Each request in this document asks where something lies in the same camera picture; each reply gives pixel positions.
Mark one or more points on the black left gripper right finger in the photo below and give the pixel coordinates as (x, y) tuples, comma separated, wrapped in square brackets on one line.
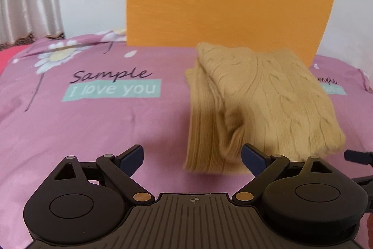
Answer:
[(302, 200)]

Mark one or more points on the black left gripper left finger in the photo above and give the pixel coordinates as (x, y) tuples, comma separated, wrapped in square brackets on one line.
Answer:
[(81, 202)]

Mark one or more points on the pink floral bed sheet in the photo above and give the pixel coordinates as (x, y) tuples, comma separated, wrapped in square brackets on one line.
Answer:
[(94, 95)]

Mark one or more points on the red blanket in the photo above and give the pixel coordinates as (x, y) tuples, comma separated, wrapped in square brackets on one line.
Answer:
[(7, 54)]

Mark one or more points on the tan cable-knit cardigan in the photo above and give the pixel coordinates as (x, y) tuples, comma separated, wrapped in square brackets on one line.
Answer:
[(269, 100)]

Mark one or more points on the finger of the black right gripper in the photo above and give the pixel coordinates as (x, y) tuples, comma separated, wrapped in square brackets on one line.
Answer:
[(363, 158)]

